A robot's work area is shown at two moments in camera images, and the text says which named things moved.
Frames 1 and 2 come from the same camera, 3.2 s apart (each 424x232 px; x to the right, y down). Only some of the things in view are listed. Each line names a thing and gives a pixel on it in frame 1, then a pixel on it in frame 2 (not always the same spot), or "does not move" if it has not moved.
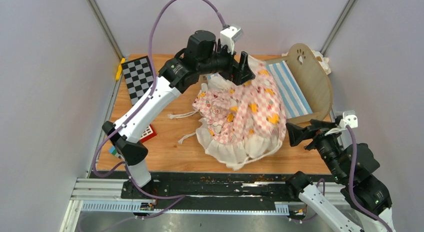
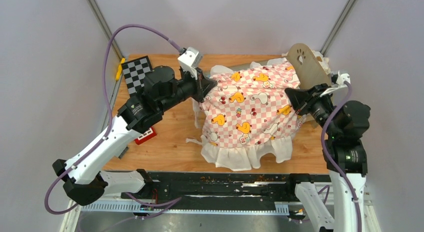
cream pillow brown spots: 324,61 does not move
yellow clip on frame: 120,69 does not move
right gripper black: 296,133 to 299,97
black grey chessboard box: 139,75 does not move
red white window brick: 149,133 does not move
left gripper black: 239,72 to 202,85
